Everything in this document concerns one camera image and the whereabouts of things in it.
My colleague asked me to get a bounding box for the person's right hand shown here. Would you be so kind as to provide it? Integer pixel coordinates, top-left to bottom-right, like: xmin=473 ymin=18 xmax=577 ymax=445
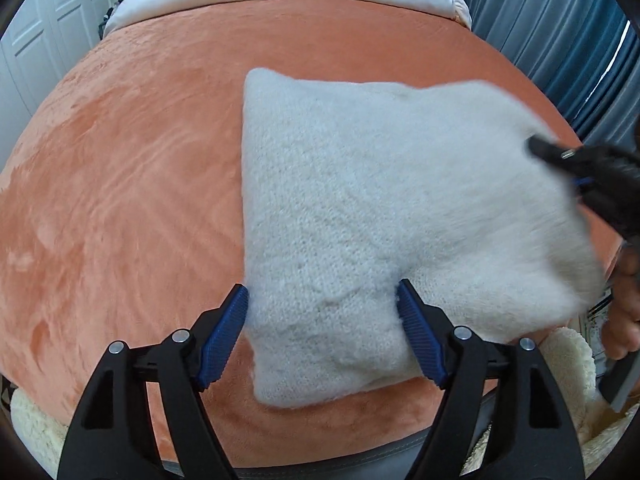
xmin=602 ymin=240 xmax=640 ymax=361

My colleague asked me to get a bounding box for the orange plush blanket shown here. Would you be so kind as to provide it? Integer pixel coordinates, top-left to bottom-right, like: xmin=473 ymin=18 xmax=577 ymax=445
xmin=0 ymin=0 xmax=621 ymax=471

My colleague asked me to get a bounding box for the blue curtain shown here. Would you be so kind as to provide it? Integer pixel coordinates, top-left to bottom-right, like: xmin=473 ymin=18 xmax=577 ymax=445
xmin=457 ymin=0 xmax=640 ymax=136

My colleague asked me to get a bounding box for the grey leather bed frame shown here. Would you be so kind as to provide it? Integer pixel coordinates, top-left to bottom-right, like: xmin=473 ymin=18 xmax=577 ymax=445
xmin=160 ymin=395 xmax=496 ymax=480

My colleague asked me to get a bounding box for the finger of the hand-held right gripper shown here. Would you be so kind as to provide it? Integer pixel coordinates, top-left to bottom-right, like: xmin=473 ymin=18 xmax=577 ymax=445
xmin=528 ymin=132 xmax=596 ymax=173
xmin=572 ymin=175 xmax=601 ymax=206

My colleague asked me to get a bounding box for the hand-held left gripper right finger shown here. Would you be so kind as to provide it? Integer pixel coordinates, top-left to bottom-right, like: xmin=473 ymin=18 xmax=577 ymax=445
xmin=395 ymin=279 xmax=586 ymax=480

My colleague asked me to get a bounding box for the white fuzzy knit sweater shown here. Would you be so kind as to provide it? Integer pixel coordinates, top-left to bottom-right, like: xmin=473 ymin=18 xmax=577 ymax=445
xmin=241 ymin=67 xmax=608 ymax=408

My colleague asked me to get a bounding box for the white wardrobe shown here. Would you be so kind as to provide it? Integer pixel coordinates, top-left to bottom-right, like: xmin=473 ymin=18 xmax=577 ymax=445
xmin=0 ymin=0 xmax=121 ymax=126

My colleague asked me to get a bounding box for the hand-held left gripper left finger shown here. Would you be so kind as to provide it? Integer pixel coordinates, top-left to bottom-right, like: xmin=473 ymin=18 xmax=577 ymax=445
xmin=56 ymin=284 xmax=250 ymax=480

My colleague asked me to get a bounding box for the cream fluffy rug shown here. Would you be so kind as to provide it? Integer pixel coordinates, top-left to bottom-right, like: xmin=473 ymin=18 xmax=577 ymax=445
xmin=10 ymin=327 xmax=631 ymax=480

